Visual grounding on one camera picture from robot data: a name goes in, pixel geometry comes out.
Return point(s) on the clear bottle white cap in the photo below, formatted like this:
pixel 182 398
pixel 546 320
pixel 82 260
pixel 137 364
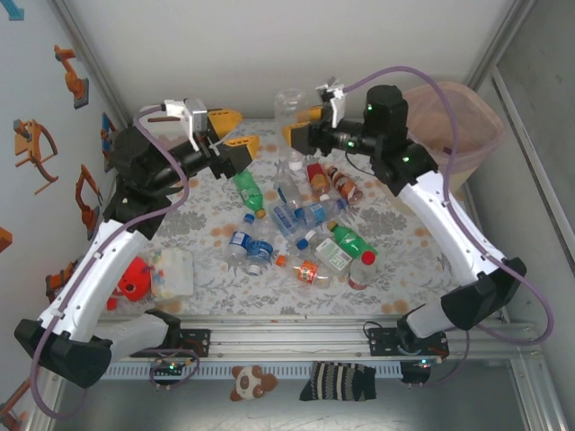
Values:
pixel 292 108

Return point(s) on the green bottle small white label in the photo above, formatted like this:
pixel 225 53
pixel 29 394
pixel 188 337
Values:
pixel 246 188

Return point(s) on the red label tea bottle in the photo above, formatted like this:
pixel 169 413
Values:
pixel 317 175

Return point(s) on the brown swirl label bottle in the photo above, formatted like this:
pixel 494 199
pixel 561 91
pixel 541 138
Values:
pixel 343 184

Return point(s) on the blue label bottle blue cap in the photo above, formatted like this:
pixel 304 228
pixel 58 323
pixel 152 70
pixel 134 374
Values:
pixel 314 214
pixel 239 239

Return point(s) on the crushed blue label bottle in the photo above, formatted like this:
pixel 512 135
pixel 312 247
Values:
pixel 283 217
pixel 261 251

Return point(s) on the clear bottle blue cap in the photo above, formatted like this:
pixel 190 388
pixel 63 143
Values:
pixel 302 243

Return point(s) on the green bottle yellow cap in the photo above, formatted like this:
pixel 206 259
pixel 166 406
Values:
pixel 355 242

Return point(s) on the orange label bottle orange cap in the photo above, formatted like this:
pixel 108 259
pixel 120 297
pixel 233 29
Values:
pixel 306 272

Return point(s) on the clear bottle red cap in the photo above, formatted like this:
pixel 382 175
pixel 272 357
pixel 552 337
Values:
pixel 361 274

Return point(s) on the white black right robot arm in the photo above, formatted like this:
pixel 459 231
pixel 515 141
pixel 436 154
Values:
pixel 449 224

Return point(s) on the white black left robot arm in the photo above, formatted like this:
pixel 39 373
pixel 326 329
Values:
pixel 90 278

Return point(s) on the beige bin with pink liner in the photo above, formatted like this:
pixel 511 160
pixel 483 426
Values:
pixel 476 125

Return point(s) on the red plush toy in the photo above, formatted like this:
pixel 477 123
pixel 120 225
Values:
pixel 135 280

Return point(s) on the clear bag of colourful pieces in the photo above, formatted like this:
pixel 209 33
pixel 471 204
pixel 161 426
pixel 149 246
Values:
pixel 173 278

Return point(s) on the floral tablecloth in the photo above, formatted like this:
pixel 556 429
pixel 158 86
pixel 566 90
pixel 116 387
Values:
pixel 251 301

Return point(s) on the small circuit board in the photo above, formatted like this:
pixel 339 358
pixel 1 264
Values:
pixel 415 372
pixel 168 368

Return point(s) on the brown white panda plush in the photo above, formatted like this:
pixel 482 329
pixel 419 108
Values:
pixel 247 381

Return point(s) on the black white striped sock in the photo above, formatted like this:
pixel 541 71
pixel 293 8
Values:
pixel 337 381

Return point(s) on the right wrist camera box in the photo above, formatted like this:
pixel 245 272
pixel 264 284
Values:
pixel 336 112

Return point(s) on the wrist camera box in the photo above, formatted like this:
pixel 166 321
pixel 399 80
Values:
pixel 336 112
pixel 195 114

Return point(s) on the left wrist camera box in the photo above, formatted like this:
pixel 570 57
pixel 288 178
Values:
pixel 195 114

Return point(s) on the blue orange wall sticker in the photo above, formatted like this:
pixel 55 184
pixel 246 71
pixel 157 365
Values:
pixel 105 134

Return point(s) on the aluminium frame post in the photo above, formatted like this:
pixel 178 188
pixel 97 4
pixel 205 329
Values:
pixel 499 45
pixel 93 58

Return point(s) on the orange gripper wall sticker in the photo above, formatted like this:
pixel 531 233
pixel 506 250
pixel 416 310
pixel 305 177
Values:
pixel 27 148

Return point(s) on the aluminium front rail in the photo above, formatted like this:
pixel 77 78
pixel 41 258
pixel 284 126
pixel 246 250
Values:
pixel 292 336

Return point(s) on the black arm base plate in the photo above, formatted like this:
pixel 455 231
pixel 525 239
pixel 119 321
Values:
pixel 197 341
pixel 382 343

